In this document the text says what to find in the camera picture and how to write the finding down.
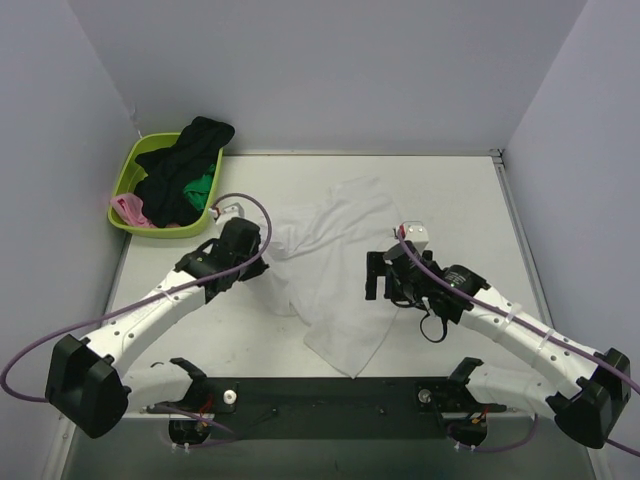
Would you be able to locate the white t shirt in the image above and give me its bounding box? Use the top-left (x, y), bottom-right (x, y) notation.
top-left (247, 177), bottom-right (401, 378)

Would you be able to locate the lime green plastic basket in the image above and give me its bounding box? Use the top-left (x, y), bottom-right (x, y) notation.
top-left (107, 132), bottom-right (224, 240)

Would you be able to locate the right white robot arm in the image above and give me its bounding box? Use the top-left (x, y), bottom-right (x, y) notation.
top-left (365, 240), bottom-right (631, 449)

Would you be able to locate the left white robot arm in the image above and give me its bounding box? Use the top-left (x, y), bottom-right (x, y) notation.
top-left (45, 217), bottom-right (268, 439)

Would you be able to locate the green t shirt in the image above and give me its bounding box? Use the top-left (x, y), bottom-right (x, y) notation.
top-left (183, 164), bottom-right (216, 213)

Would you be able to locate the black t shirt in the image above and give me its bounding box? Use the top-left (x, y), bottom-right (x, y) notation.
top-left (134, 116), bottom-right (235, 228)

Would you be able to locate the pink t shirt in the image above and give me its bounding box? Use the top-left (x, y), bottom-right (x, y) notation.
top-left (109, 193), bottom-right (158, 229)

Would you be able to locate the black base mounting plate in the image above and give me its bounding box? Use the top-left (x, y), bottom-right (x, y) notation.
top-left (148, 377), bottom-right (506, 443)

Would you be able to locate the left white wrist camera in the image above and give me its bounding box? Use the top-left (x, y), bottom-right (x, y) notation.
top-left (208, 202), bottom-right (245, 226)

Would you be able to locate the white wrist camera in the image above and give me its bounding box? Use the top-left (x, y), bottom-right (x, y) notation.
top-left (208, 202), bottom-right (245, 226)
top-left (394, 221), bottom-right (429, 251)

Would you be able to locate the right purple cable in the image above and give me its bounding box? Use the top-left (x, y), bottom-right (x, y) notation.
top-left (397, 234), bottom-right (640, 451)

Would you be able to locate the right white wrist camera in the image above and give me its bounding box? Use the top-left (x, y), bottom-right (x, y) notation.
top-left (394, 221), bottom-right (429, 251)

